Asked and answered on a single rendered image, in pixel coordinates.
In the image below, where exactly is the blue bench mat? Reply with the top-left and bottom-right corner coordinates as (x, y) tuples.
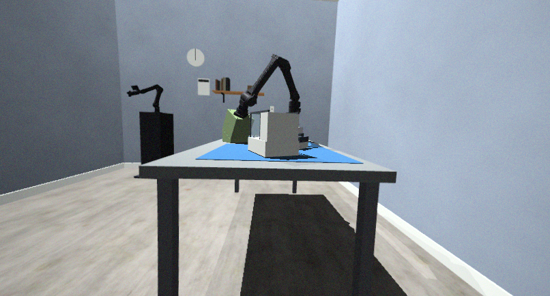
(196, 142), (363, 164)

